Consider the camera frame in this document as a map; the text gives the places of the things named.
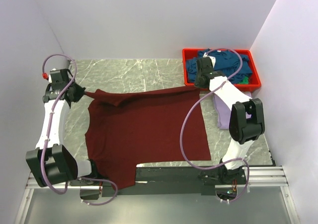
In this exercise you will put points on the green garment in bin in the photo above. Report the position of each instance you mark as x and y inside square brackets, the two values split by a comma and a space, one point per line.
[245, 80]

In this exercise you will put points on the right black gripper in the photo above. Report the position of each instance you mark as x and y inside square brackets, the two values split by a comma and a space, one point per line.
[197, 84]

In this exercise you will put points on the blue t-shirt in bin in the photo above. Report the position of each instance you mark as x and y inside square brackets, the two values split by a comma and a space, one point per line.
[225, 61]

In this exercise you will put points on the folded lavender t-shirt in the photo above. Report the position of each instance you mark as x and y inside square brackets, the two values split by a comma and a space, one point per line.
[222, 112]

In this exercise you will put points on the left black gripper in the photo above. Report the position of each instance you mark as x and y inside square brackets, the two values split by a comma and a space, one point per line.
[80, 93]

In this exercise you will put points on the red plastic bin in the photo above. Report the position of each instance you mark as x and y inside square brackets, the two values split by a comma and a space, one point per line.
[254, 80]

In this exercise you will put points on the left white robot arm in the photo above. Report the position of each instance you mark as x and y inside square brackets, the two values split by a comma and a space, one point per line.
[59, 165]

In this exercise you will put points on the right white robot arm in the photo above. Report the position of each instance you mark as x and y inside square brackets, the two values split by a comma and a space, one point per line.
[246, 120]

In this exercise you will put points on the dark red t-shirt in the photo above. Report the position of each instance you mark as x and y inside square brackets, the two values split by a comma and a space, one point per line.
[127, 129]

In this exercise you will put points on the black base beam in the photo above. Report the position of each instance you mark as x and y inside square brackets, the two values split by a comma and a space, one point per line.
[186, 189]

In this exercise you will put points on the aluminium frame rail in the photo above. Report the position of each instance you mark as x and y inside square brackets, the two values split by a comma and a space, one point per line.
[256, 176]

